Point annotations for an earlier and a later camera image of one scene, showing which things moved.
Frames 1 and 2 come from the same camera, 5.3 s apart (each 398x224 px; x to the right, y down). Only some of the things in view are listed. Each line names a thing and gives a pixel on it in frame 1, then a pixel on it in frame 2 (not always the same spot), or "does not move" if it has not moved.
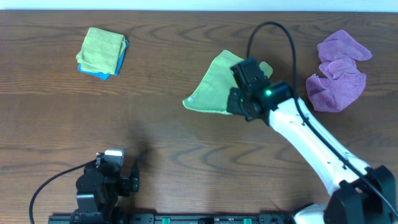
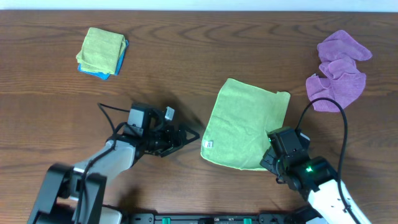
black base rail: x=102 y=217 does not move
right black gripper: x=232 y=107 → x=267 y=162
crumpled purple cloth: x=342 y=82 does not move
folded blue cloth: x=103 y=76 does not move
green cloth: x=211 y=93 → x=236 y=134
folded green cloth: x=101 y=50 does not move
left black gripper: x=135 y=182 → x=172 y=144
